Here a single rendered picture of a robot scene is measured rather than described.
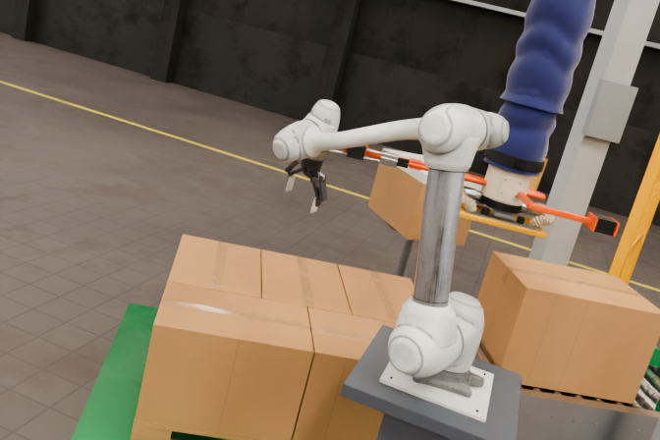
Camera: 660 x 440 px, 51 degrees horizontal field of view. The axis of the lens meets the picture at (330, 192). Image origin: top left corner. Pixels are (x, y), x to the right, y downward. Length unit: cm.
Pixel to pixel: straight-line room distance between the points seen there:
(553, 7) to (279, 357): 160
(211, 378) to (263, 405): 23
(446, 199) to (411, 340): 39
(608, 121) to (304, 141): 212
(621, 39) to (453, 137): 221
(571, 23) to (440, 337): 125
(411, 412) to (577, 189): 221
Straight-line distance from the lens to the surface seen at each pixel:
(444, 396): 213
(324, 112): 225
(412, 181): 405
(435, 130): 180
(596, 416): 289
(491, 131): 197
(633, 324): 297
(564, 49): 261
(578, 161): 391
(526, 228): 267
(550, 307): 279
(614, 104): 388
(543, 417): 280
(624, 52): 392
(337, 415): 277
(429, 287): 191
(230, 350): 261
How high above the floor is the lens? 173
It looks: 14 degrees down
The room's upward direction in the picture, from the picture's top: 14 degrees clockwise
